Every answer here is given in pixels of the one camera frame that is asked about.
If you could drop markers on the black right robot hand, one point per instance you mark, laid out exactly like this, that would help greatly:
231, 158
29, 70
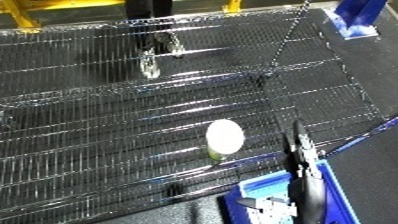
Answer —
308, 186

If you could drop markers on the white paper cup green band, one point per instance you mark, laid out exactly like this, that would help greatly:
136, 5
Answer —
225, 137

